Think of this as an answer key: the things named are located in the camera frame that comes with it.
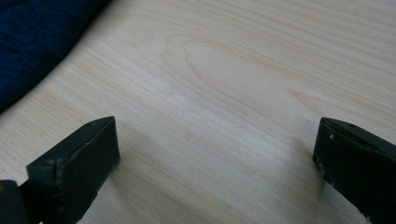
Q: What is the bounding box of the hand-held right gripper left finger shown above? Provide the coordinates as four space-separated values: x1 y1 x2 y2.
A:
19 116 121 224

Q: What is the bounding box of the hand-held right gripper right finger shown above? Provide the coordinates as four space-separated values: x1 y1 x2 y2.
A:
312 117 396 224

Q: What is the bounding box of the dark blue knitted cloth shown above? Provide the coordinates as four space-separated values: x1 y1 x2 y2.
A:
0 0 110 114

